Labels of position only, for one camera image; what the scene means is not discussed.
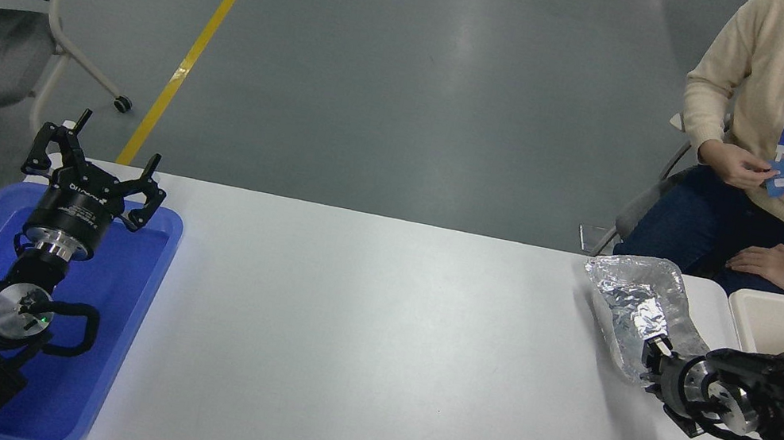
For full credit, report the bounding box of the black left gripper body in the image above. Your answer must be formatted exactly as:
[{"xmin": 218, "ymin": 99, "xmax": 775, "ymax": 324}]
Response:
[{"xmin": 21, "ymin": 163, "xmax": 132, "ymax": 257}]

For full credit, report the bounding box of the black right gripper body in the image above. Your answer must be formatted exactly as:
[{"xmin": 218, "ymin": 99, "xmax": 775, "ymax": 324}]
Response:
[{"xmin": 639, "ymin": 348, "xmax": 701, "ymax": 423}]

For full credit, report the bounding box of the silver foil plate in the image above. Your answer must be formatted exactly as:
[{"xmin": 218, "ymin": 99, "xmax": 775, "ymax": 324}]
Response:
[{"xmin": 566, "ymin": 245, "xmax": 728, "ymax": 398}]

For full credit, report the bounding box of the person's left hand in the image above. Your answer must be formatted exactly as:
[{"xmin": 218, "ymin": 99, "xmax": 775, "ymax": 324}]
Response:
[{"xmin": 721, "ymin": 234, "xmax": 784, "ymax": 292}]

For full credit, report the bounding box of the person's right hand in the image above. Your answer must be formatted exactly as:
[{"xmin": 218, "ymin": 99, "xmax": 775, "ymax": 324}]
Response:
[{"xmin": 693, "ymin": 137, "xmax": 784, "ymax": 197}]

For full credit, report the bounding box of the blue plastic tray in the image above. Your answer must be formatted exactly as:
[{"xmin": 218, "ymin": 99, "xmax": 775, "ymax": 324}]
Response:
[{"xmin": 0, "ymin": 177, "xmax": 188, "ymax": 440}]

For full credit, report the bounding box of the grey chair under person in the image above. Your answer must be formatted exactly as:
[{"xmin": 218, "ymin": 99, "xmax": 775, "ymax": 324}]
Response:
[{"xmin": 575, "ymin": 96, "xmax": 733, "ymax": 277}]

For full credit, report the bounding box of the blue badge card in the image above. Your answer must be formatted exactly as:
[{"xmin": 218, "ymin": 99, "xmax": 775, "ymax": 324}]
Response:
[{"xmin": 763, "ymin": 154, "xmax": 784, "ymax": 200}]

